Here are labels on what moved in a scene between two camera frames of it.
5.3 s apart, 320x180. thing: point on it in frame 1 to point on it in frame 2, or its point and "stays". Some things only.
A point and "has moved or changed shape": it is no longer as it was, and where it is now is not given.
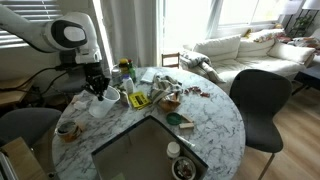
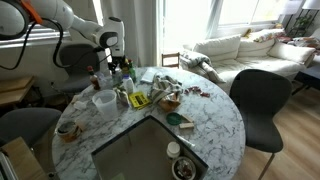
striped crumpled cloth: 163,86 stays
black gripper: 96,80 to 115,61
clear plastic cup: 101,108 has moved or changed shape
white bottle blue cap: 128,84 stays
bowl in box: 183,168 stays
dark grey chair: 257,95 stays
